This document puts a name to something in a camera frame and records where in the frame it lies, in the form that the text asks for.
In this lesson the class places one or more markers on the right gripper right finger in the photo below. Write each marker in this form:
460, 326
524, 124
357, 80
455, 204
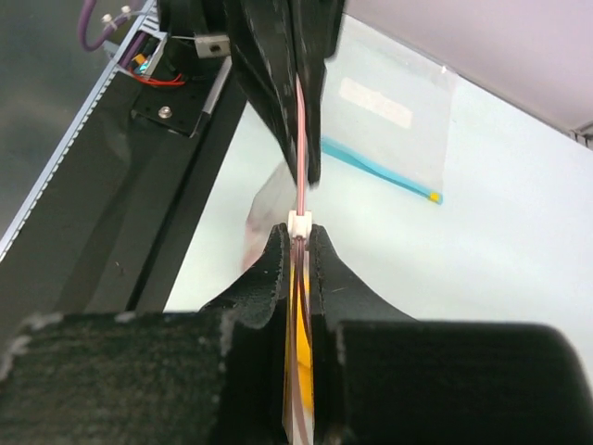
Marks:
383, 377

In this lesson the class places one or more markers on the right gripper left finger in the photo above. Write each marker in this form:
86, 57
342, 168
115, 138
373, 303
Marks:
213, 376

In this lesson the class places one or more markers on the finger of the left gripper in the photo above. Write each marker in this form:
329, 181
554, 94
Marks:
316, 27
263, 56

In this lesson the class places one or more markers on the clear zip top bag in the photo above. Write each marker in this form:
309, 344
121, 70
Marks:
298, 425

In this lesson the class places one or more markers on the blue zipper clear bag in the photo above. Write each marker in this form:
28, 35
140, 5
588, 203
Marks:
386, 110

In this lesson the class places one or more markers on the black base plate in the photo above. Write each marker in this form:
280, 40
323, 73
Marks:
108, 229

